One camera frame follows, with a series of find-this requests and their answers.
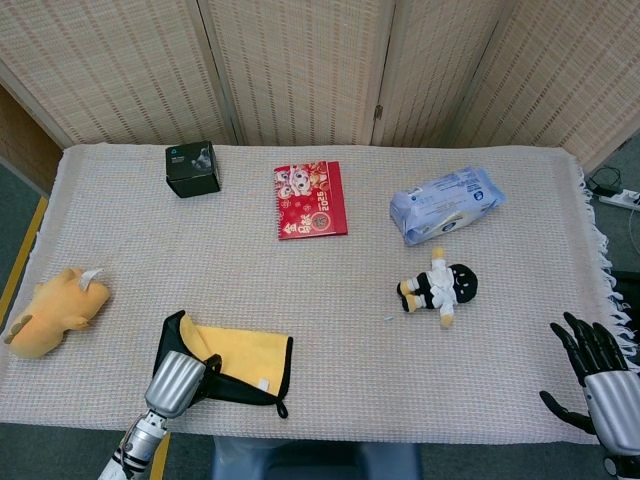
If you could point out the white power strip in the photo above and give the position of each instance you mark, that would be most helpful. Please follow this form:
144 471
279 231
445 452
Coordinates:
620 198

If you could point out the black white plush doll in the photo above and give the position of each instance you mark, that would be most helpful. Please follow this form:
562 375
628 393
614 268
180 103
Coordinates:
440 287

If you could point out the grey yellow towel black trim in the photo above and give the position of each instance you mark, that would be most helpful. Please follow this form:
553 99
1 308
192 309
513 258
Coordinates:
245 355

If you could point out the yellow plush toy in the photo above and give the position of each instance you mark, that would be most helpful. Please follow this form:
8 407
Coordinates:
55 312

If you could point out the blue tissue pack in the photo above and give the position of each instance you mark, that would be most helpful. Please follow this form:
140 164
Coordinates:
445 205

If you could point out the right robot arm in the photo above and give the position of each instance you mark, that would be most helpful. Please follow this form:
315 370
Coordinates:
625 467

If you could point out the red spiral calendar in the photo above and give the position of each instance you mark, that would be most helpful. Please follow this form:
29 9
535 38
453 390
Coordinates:
310 200

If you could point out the beige woven tablecloth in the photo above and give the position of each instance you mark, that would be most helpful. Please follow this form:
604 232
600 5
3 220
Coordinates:
325 290

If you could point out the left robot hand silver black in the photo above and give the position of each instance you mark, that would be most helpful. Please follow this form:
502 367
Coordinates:
175 382

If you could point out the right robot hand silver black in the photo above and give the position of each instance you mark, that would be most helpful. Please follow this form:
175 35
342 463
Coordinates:
612 400

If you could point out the black cardboard box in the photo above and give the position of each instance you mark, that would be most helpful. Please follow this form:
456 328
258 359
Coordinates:
192 170

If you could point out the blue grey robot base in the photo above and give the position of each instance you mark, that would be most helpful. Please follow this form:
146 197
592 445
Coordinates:
315 460

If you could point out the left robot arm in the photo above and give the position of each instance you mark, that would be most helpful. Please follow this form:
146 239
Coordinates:
137 445

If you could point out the brass screen hinge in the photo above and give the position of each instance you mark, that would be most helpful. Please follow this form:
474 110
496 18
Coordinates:
379 112

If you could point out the woven folding screen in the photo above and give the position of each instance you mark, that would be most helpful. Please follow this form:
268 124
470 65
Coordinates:
300 65

